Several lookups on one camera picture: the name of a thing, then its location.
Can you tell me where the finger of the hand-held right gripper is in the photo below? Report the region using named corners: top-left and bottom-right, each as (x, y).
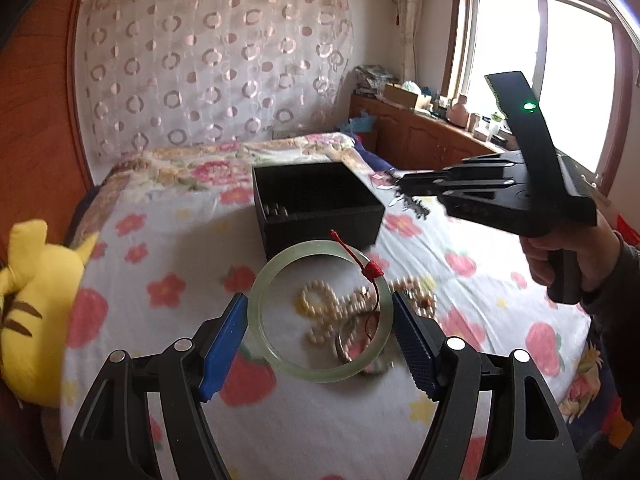
top-left (399, 180), bottom-right (521, 206)
top-left (400, 154), bottom-right (526, 185)

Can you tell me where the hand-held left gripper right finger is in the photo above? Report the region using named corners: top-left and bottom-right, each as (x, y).
top-left (391, 290), bottom-right (583, 480)

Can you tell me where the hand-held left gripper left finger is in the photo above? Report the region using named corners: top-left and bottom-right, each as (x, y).
top-left (60, 292), bottom-right (249, 480)

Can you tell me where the jade bangle with red cord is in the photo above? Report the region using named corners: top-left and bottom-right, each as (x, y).
top-left (247, 229), bottom-right (395, 383)

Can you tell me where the dark beaded necklace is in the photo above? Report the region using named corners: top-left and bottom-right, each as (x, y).
top-left (372, 170), bottom-right (432, 220)

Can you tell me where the pink beaded bracelet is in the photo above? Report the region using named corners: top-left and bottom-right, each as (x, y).
top-left (387, 276), bottom-right (438, 318)

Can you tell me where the silver ring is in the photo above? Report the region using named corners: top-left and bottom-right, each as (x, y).
top-left (334, 321), bottom-right (375, 364)

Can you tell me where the pearl necklace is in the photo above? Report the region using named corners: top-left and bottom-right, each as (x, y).
top-left (299, 280), bottom-right (381, 348)

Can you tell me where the black jewelry box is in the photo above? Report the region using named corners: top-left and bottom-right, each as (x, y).
top-left (252, 161), bottom-right (386, 257)

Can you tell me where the person's right forearm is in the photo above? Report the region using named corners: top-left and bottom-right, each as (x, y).
top-left (582, 232), bottom-right (640, 426)

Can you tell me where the person's right hand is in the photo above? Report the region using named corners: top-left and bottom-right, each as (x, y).
top-left (520, 210), bottom-right (626, 306)

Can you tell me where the pink jug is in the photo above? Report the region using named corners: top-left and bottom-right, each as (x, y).
top-left (446, 94), bottom-right (471, 126)

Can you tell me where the wooden cabinet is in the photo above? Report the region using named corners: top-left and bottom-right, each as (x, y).
top-left (349, 91), bottom-right (516, 173)

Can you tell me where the dark blue bedsheet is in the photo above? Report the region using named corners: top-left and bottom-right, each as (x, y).
top-left (354, 137), bottom-right (397, 172)

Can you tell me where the cardboard box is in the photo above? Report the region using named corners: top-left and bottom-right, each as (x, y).
top-left (382, 82), bottom-right (426, 111)

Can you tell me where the white strawberry print blanket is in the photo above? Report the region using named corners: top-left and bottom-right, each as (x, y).
top-left (60, 187), bottom-right (593, 480)

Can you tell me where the blue plastic bag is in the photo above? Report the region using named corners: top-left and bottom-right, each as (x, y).
top-left (345, 114), bottom-right (378, 133)

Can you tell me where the stack of magazines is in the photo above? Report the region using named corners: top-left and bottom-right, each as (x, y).
top-left (354, 64), bottom-right (401, 100)

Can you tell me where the window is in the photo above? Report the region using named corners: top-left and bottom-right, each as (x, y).
top-left (442, 0), bottom-right (640, 181)

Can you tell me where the beige window curtain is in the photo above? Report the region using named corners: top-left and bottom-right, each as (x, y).
top-left (387, 0), bottom-right (468, 93)

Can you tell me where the floral quilt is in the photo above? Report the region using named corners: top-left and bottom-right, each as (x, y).
top-left (70, 132), bottom-right (396, 251)

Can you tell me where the yellow plush toy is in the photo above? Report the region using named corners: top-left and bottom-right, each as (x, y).
top-left (0, 219), bottom-right (99, 408)

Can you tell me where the wooden wardrobe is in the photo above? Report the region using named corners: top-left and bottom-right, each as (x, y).
top-left (0, 0), bottom-right (101, 241)

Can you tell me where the circle pattern wall curtain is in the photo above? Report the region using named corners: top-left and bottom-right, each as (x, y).
top-left (80, 0), bottom-right (353, 161)

